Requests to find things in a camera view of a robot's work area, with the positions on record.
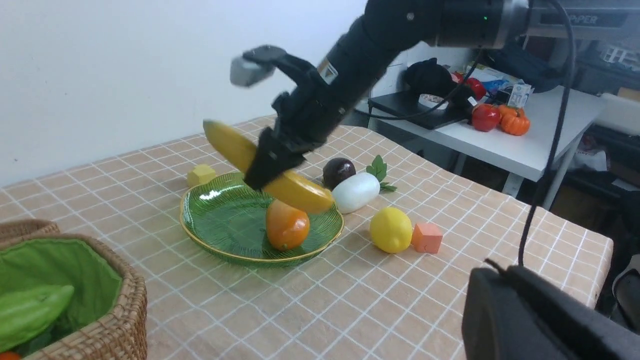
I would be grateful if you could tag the red toy tomato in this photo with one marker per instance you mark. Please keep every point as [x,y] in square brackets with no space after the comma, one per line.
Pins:
[485,117]

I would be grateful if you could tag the orange toy mango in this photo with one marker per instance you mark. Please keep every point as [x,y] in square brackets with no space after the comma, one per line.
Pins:
[286,227]

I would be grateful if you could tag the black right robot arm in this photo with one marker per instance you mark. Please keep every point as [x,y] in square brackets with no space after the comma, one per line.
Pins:
[389,27]

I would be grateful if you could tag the black tray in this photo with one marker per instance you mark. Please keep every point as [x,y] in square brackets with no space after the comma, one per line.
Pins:
[406,106]

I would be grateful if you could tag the small white carton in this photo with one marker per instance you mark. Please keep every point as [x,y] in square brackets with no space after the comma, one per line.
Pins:
[519,95]

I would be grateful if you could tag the yellow toy lemon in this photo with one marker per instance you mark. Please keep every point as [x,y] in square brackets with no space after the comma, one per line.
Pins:
[391,230]

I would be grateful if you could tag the orange toy carrot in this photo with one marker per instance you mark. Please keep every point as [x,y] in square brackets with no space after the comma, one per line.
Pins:
[10,355]

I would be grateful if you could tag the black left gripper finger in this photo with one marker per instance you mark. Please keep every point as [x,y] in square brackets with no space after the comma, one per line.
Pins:
[514,314]

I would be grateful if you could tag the green glass leaf plate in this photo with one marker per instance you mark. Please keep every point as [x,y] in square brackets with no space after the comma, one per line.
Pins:
[228,219]

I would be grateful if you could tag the yellow foam cube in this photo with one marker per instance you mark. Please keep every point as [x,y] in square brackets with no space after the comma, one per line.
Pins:
[200,175]

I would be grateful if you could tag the orange toy pumpkin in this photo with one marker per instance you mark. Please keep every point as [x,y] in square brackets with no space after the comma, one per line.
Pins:
[513,120]

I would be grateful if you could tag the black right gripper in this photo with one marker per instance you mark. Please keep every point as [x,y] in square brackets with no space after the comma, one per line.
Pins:
[306,117]

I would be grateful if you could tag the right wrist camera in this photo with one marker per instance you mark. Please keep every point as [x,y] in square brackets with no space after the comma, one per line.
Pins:
[259,63]

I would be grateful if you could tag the yellow toy banana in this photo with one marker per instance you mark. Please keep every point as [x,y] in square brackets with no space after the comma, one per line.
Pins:
[289,188]

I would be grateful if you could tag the white toy radish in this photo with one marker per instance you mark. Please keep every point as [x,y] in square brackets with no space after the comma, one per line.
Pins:
[357,191]

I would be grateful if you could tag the white side table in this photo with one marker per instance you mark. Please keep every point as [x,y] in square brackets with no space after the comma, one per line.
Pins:
[523,157]

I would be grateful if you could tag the orange foam cube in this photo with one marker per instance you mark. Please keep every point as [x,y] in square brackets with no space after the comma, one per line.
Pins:
[426,238]

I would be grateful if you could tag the black cloth bundle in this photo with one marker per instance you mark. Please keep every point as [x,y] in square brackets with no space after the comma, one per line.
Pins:
[427,77]

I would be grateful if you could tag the dark purple toy mangosteen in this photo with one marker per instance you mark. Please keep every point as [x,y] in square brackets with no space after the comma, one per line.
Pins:
[337,170]

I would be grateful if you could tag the red toy pepper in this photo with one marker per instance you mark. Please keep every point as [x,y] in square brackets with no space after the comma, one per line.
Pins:
[476,86]

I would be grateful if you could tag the woven wicker basket lid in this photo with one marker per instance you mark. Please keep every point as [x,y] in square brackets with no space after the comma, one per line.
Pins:
[20,228]

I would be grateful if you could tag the checkered beige tablecloth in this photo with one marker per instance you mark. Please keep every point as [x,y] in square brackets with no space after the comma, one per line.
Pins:
[352,302]

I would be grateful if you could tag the woven wicker basket green lining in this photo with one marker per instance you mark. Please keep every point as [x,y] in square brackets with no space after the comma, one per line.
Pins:
[106,317]

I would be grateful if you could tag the green toy bitter gourd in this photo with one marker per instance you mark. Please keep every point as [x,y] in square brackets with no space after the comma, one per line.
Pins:
[26,314]

